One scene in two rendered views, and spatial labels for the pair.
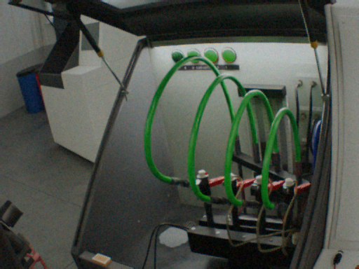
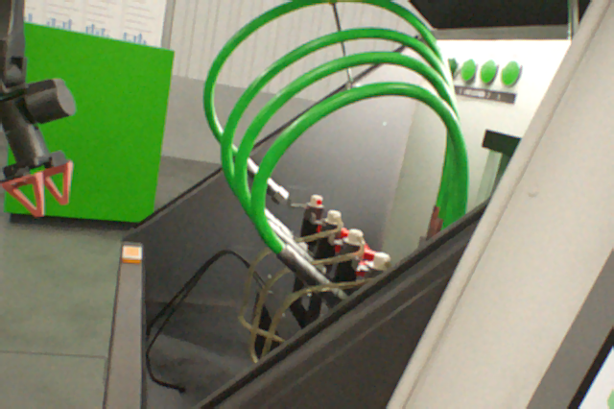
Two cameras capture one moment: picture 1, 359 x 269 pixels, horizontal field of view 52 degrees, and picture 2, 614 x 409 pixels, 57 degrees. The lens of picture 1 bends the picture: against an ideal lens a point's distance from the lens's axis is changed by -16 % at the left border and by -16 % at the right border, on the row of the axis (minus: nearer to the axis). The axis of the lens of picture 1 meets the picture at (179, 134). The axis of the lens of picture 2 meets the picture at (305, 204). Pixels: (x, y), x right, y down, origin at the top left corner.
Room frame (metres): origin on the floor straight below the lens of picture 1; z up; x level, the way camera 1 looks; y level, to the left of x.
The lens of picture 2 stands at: (0.30, -0.48, 1.32)
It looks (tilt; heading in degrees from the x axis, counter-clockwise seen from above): 13 degrees down; 35
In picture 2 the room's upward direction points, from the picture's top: 11 degrees clockwise
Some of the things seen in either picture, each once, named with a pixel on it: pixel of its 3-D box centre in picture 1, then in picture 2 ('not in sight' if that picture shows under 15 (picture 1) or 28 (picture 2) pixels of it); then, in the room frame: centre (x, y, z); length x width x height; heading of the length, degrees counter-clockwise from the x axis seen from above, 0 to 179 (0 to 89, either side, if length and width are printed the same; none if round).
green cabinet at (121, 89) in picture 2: not in sight; (89, 126); (2.68, 3.20, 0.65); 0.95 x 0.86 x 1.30; 148
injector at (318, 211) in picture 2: (206, 211); (295, 272); (0.95, -0.03, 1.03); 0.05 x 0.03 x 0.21; 143
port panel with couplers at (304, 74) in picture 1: (314, 116); not in sight; (1.03, -0.39, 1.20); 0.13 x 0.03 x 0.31; 53
